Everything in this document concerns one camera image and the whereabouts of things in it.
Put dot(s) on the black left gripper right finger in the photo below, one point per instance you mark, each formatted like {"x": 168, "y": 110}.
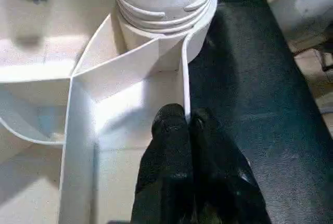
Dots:
{"x": 223, "y": 182}

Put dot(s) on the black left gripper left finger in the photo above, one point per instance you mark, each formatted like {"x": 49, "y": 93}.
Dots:
{"x": 164, "y": 172}

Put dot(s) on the white plastic table leg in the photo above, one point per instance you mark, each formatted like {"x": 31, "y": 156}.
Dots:
{"x": 161, "y": 0}

